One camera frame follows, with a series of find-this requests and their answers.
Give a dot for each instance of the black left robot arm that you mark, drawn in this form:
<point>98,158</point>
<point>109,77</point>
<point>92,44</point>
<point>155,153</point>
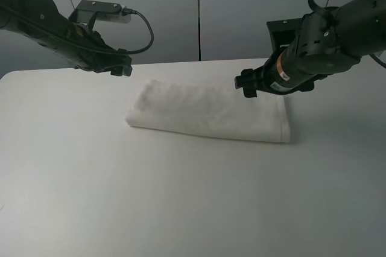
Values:
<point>41,22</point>

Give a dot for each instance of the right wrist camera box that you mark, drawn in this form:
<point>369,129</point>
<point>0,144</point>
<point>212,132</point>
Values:
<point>283,32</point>

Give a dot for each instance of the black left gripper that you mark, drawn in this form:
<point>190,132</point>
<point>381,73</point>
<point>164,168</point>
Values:
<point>84,56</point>

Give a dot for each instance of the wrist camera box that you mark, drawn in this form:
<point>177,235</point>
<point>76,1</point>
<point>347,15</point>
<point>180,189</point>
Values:
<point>283,32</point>
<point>87,12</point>

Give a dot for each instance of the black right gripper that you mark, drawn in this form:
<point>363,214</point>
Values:
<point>270,78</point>

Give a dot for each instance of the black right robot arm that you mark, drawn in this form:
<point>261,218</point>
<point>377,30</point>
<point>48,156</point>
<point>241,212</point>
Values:
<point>327,41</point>

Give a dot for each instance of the white towel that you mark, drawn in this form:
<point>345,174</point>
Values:
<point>213,112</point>

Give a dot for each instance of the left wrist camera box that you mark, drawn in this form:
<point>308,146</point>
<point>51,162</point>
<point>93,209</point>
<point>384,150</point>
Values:
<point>87,12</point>

